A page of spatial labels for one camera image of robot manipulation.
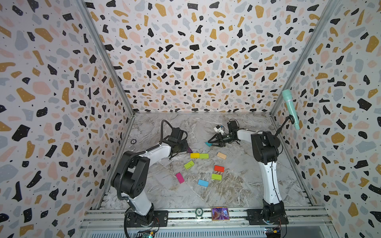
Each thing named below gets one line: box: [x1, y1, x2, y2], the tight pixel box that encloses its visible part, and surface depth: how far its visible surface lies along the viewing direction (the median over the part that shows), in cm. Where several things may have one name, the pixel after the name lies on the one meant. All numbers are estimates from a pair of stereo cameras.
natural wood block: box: [216, 151, 227, 160], surface depth 99 cm
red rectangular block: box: [213, 165, 225, 173], surface depth 94 cm
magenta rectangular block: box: [175, 172, 185, 184], surface depth 89 cm
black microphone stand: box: [273, 114, 295, 138], surface depth 89 cm
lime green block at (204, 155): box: [199, 153, 209, 159], surface depth 97 cm
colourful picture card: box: [210, 206, 230, 222], surface depth 76 cm
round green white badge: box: [194, 207, 204, 217], surface depth 72 cm
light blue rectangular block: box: [197, 179, 210, 188], surface depth 87 cm
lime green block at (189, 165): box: [184, 160, 195, 171], surface depth 94 cm
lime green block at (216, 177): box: [211, 173, 223, 181], surface depth 90 cm
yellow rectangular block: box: [190, 152, 200, 159], surface depth 99 cm
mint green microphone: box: [281, 89, 301, 130], surface depth 83 cm
